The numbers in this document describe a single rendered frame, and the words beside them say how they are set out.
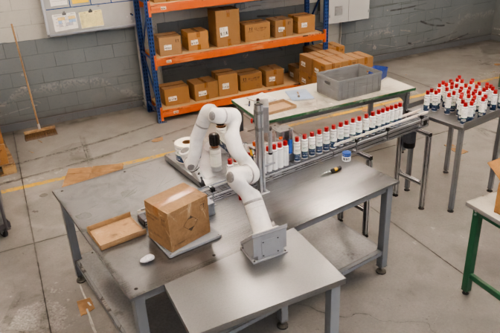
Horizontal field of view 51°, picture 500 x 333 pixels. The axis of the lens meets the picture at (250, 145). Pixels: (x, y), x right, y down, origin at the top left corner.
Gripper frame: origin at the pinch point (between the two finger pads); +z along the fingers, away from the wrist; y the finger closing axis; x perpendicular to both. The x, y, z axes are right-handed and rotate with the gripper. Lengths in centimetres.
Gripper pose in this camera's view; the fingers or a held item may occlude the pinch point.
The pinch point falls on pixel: (202, 184)
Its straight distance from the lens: 367.5
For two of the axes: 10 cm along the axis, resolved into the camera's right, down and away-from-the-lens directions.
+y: -5.7, -3.2, 7.6
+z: 3.2, 7.6, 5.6
